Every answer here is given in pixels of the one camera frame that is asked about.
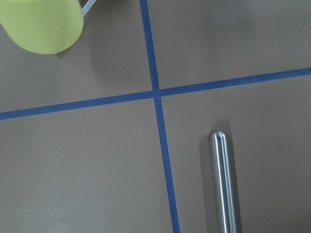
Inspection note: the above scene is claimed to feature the steel muddler black tip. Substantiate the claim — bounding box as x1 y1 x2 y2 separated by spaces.
208 130 237 233

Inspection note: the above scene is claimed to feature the white cup drying rack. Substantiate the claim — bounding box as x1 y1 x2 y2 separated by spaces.
82 0 96 17

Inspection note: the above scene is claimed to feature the yellow-green cup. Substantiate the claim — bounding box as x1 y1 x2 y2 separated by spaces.
0 0 84 54

